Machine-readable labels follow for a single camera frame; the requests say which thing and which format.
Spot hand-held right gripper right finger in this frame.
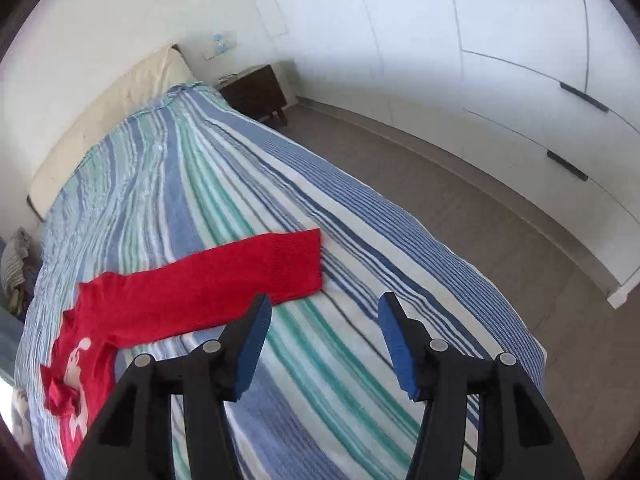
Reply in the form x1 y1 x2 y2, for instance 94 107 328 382
377 291 586 480

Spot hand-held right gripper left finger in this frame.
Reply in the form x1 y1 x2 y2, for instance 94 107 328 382
65 292 273 480

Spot red knitted sweater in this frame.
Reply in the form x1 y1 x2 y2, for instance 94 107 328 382
40 228 323 453

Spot striped blue green blanket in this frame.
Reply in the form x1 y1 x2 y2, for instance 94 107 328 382
14 82 548 480

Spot white printed cloth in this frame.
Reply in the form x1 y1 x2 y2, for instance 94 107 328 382
10 387 33 448

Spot checked cloth pile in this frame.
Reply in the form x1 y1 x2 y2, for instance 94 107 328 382
0 227 36 311

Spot dark wooden nightstand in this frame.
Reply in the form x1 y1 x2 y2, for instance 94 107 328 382
217 64 289 127

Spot white wardrobe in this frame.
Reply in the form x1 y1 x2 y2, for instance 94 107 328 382
350 0 640 311

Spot cream padded headboard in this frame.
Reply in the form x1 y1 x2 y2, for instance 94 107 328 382
27 44 198 222

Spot black wardrobe handle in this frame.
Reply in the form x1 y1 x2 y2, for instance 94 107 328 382
546 150 589 181
560 81 610 113

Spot white wall socket panel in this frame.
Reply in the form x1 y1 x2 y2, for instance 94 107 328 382
202 32 236 59

